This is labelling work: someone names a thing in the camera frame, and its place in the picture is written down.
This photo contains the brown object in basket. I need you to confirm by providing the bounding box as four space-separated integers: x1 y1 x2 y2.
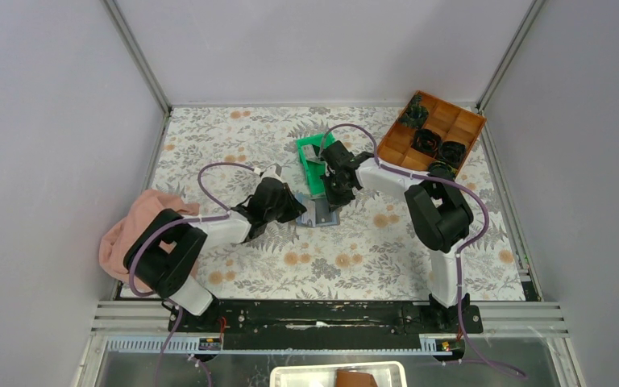
334 369 378 387

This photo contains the white plastic basket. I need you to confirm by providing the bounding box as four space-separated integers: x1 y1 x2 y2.
270 361 407 386

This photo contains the black rosette middle right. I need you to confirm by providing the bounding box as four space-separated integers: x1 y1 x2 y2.
437 140 467 169

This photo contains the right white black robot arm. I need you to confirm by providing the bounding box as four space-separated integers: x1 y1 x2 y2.
312 141 474 332

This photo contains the black rosette bottom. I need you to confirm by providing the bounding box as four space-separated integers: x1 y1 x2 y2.
427 160 457 181

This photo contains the green plastic bin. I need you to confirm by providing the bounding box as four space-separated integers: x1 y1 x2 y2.
296 134 334 197

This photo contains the aluminium rail frame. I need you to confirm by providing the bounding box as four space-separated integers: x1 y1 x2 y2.
91 300 570 353

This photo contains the brown wooden compartment tray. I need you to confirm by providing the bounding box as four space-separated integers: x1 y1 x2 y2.
377 90 486 175

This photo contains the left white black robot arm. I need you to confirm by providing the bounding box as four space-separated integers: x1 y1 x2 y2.
123 166 307 331

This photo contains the grey blue card holder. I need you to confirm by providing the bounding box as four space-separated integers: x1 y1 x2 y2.
295 193 340 228

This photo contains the grey credit cards stack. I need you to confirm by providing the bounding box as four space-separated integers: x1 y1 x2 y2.
300 144 322 164

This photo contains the black rosette middle left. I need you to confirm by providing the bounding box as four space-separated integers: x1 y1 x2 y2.
411 128 442 156

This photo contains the pink cloth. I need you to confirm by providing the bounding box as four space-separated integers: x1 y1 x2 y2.
98 189 200 283

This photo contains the floral patterned table mat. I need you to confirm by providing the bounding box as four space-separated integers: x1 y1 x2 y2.
152 106 525 301

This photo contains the black rosette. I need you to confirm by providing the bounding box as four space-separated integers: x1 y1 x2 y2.
427 160 457 181
437 140 467 169
411 128 442 156

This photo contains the dark green rosette top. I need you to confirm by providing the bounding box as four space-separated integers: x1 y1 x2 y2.
398 94 429 130

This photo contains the black mounting base plate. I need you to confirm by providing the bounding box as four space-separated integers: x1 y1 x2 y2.
168 298 484 351

